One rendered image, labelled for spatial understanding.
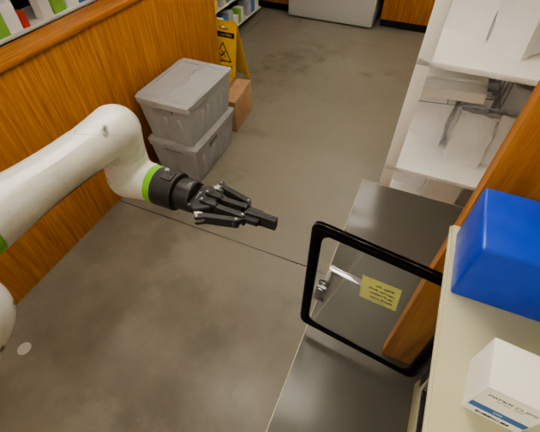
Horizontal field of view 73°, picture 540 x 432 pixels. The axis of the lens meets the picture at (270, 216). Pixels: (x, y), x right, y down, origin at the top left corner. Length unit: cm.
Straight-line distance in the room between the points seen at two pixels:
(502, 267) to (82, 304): 221
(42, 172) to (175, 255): 172
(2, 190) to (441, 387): 68
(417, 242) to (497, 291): 84
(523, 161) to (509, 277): 17
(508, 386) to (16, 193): 71
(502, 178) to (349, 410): 65
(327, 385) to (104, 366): 141
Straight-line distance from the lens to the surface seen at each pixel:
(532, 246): 46
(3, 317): 57
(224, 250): 237
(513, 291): 48
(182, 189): 83
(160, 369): 208
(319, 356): 103
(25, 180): 74
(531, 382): 41
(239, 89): 332
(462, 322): 48
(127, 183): 89
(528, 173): 58
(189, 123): 247
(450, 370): 45
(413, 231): 133
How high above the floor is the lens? 190
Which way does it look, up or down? 49 degrees down
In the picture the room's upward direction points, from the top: straight up
